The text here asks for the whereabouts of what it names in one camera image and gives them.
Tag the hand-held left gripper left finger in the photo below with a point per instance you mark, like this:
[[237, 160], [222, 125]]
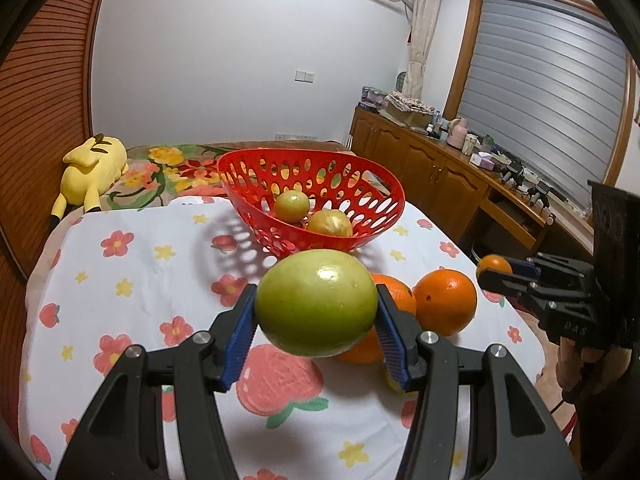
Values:
[[240, 331]]

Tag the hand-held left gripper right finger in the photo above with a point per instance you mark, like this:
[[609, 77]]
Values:
[[393, 341]]

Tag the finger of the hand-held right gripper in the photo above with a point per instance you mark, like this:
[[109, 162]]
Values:
[[525, 290], [565, 267]]

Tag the large orange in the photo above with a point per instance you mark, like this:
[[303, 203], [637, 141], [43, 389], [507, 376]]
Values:
[[445, 302], [361, 347]]

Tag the small orange mandarin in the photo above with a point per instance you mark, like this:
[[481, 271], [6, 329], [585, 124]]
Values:
[[494, 263]]

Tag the large green apple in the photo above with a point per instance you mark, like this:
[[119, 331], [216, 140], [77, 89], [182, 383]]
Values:
[[315, 302]]

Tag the red perforated plastic basket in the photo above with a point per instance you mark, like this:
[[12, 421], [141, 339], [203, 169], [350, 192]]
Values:
[[360, 180]]

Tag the person's right hand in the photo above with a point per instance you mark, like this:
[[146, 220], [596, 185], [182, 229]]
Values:
[[570, 365]]

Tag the small golden-yellow fruit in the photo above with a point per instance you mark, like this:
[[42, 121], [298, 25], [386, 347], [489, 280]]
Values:
[[330, 224]]

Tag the purple white tissue box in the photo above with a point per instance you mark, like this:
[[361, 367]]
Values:
[[481, 160]]

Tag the small yellow-green fruit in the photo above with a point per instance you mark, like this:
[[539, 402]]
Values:
[[292, 205]]

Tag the wooden cabinet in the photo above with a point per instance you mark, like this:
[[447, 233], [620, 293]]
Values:
[[430, 170]]

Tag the grey window blind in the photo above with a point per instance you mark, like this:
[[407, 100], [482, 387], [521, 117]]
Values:
[[540, 100]]

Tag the pink kettle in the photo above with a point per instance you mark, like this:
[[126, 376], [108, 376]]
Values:
[[457, 132]]

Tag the colourful floral blanket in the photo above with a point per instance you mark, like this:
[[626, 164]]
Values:
[[165, 170]]

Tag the cardboard box with patterned cloth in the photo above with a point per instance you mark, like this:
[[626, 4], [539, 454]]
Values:
[[410, 107]]

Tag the yellow plush toy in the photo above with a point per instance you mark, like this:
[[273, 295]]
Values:
[[92, 170]]

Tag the purple storage box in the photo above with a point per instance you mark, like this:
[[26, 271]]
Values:
[[373, 97]]

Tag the beige curtain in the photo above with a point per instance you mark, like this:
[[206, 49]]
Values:
[[422, 35]]

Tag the wooden slatted door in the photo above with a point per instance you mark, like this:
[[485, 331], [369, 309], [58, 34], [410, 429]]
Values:
[[45, 85]]

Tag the white wall outlet strip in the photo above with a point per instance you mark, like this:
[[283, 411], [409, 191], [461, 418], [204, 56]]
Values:
[[297, 136]]

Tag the white wall switch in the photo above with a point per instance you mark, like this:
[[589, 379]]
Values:
[[304, 76]]

